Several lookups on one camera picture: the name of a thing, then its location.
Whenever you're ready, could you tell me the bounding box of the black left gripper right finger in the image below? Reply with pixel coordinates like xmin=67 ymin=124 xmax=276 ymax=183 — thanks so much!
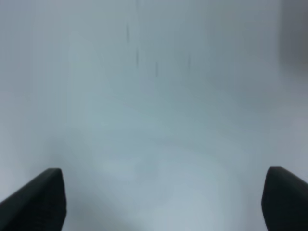
xmin=261 ymin=166 xmax=308 ymax=231

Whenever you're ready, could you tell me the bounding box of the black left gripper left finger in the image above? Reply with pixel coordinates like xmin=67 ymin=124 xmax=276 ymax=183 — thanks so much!
xmin=0 ymin=168 xmax=67 ymax=231

